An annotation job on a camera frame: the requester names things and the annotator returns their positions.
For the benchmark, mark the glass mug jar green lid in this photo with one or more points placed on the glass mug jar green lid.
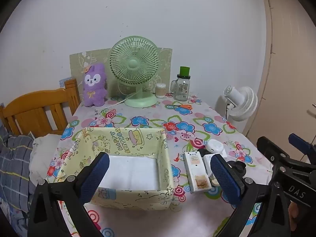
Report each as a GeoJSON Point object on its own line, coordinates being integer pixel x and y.
{"type": "Point", "coordinates": [182, 86]}

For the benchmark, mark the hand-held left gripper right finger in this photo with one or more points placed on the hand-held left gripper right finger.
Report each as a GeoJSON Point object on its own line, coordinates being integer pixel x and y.
{"type": "Point", "coordinates": [226, 177]}

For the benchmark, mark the purple plush toy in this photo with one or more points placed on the purple plush toy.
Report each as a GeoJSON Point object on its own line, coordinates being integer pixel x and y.
{"type": "Point", "coordinates": [94, 84]}

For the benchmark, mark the grey plaid bedding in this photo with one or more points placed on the grey plaid bedding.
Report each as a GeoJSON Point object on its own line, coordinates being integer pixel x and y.
{"type": "Point", "coordinates": [14, 167]}

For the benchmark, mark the white rectangular box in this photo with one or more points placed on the white rectangular box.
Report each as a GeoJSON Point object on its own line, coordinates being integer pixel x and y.
{"type": "Point", "coordinates": [196, 167]}

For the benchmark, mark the white round plastic device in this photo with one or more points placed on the white round plastic device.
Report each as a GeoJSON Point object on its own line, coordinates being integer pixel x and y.
{"type": "Point", "coordinates": [216, 148]}

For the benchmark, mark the yellow fabric storage box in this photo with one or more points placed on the yellow fabric storage box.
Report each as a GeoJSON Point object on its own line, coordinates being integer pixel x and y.
{"type": "Point", "coordinates": [128, 138]}

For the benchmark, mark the wooden bed headboard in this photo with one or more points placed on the wooden bed headboard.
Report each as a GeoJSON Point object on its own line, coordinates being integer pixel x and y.
{"type": "Point", "coordinates": [37, 108]}

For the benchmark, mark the person's right hand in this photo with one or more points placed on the person's right hand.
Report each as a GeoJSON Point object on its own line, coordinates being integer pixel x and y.
{"type": "Point", "coordinates": [293, 212]}

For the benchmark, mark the patterned beige board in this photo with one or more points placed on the patterned beige board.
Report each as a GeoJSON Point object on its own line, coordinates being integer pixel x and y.
{"type": "Point", "coordinates": [79, 64]}

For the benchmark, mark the white plug charger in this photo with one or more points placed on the white plug charger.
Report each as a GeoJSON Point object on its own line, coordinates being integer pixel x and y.
{"type": "Point", "coordinates": [206, 163]}

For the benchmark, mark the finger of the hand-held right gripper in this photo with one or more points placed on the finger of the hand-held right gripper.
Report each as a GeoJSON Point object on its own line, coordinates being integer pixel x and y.
{"type": "Point", "coordinates": [270, 150]}
{"type": "Point", "coordinates": [300, 142]}

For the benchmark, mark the beige door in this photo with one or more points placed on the beige door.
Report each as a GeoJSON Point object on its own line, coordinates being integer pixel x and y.
{"type": "Point", "coordinates": [291, 66]}

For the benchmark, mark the white pillow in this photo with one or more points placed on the white pillow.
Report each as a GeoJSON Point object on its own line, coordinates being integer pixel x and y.
{"type": "Point", "coordinates": [43, 153]}

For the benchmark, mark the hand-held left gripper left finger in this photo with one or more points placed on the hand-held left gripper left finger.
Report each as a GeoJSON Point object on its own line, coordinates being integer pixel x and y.
{"type": "Point", "coordinates": [95, 177]}

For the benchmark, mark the light blue paper sheet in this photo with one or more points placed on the light blue paper sheet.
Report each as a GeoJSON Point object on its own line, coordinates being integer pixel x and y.
{"type": "Point", "coordinates": [63, 81]}

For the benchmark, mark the black round object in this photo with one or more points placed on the black round object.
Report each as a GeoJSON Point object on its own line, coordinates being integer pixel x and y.
{"type": "Point", "coordinates": [238, 167]}

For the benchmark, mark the white clip fan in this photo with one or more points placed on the white clip fan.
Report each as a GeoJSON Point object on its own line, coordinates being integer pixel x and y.
{"type": "Point", "coordinates": [240, 103]}

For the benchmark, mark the cotton swab jar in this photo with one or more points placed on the cotton swab jar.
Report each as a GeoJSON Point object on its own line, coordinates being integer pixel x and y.
{"type": "Point", "coordinates": [160, 90]}

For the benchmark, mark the green desk fan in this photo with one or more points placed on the green desk fan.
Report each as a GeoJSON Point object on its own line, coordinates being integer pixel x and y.
{"type": "Point", "coordinates": [134, 64]}

